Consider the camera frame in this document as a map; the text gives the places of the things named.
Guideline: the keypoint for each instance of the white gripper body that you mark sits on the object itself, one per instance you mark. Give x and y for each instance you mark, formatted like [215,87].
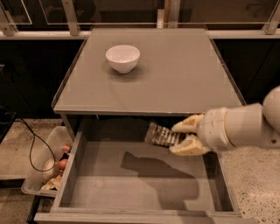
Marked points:
[215,129]

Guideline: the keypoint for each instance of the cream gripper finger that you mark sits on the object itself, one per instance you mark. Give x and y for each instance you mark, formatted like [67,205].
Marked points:
[188,125]
[190,146]

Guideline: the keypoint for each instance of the black rxbar chocolate bar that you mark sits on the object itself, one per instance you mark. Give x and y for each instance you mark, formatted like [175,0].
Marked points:
[162,136]

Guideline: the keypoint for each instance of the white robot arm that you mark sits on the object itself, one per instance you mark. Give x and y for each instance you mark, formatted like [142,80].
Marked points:
[255,124]

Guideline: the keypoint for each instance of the grey cabinet with counter top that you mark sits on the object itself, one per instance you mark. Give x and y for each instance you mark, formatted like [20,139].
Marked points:
[180,72]

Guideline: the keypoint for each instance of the open grey top drawer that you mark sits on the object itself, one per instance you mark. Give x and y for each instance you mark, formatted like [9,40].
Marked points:
[116,182]

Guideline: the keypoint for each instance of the white ceramic bowl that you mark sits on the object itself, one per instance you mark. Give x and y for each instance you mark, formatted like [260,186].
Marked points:
[123,58]

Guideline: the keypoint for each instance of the orange round object in bin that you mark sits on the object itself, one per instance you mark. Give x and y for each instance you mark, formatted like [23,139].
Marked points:
[63,164]

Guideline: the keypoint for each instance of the cream round object in bin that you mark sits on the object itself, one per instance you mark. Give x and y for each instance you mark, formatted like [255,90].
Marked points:
[51,170]

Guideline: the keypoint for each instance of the clear plastic storage bin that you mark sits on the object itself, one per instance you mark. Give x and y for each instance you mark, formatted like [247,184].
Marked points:
[50,148]

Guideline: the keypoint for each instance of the metal railing frame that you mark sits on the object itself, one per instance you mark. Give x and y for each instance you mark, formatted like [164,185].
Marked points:
[75,19]

